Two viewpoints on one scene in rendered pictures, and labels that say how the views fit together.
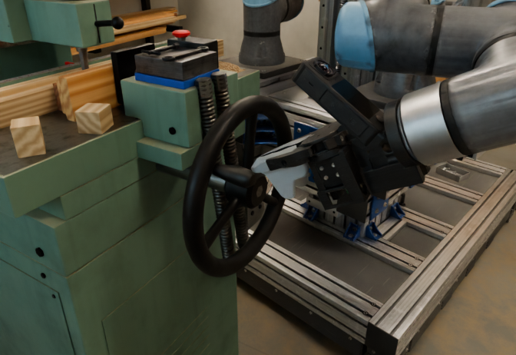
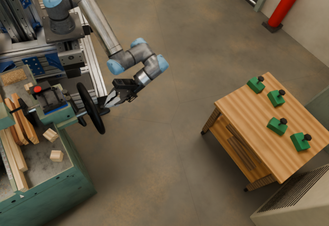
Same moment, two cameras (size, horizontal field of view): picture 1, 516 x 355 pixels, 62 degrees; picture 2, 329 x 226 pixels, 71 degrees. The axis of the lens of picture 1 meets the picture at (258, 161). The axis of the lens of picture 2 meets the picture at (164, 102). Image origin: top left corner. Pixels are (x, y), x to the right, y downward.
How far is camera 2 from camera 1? 0.86 m
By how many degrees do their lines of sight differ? 60
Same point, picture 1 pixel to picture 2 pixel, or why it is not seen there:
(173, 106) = (67, 111)
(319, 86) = (123, 86)
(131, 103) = (47, 121)
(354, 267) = (72, 85)
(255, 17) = not seen: outside the picture
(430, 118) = (147, 80)
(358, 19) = (119, 67)
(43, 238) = not seen: hidden behind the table
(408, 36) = (130, 64)
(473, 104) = (153, 75)
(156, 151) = (67, 124)
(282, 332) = not seen: hidden behind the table
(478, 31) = (141, 56)
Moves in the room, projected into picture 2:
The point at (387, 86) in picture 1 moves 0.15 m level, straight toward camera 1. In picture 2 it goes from (61, 31) to (77, 45)
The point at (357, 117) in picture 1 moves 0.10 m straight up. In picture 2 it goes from (132, 86) to (132, 73)
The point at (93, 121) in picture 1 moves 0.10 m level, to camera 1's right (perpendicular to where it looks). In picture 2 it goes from (55, 136) to (70, 117)
